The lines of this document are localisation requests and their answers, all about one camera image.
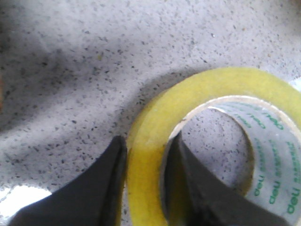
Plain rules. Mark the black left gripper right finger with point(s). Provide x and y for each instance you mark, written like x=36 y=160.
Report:
x=196 y=197

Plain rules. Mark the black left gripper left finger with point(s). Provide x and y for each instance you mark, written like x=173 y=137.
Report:
x=94 y=198

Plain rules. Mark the yellow tape roll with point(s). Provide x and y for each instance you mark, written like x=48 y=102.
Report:
x=266 y=107

